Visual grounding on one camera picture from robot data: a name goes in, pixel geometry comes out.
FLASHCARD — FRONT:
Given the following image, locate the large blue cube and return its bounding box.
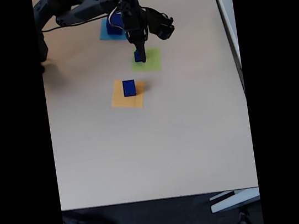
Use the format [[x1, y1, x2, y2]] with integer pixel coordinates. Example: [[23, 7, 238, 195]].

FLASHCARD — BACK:
[[104, 11, 126, 38]]

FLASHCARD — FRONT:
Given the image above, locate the white table foot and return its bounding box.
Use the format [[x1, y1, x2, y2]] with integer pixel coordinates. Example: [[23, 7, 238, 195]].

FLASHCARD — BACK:
[[208, 186, 262, 214]]

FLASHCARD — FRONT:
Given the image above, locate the orange paper square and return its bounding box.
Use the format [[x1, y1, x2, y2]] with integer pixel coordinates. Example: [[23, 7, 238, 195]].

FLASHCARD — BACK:
[[108, 76, 148, 113]]

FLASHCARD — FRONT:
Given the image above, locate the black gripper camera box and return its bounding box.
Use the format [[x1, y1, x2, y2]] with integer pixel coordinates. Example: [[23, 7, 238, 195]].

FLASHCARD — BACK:
[[144, 3, 177, 43]]

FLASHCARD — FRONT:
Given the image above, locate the medium blue cube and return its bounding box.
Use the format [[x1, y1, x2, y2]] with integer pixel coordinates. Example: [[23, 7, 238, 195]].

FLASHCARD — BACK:
[[121, 78, 138, 98]]

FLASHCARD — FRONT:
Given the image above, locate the green paper square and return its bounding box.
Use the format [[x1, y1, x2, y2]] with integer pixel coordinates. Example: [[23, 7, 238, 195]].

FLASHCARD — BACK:
[[129, 44, 164, 75]]

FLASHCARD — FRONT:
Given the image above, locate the blue paper square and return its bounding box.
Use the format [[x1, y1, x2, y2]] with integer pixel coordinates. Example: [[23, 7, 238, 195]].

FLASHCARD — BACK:
[[97, 14, 131, 44]]

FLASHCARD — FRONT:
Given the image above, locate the white neighbouring desk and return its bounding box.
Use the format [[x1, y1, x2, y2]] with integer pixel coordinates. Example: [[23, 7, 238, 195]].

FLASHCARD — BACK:
[[211, 0, 246, 98]]

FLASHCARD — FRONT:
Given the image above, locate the small blue cube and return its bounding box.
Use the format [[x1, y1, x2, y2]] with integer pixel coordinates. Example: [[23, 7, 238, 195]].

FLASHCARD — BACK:
[[133, 50, 143, 64]]

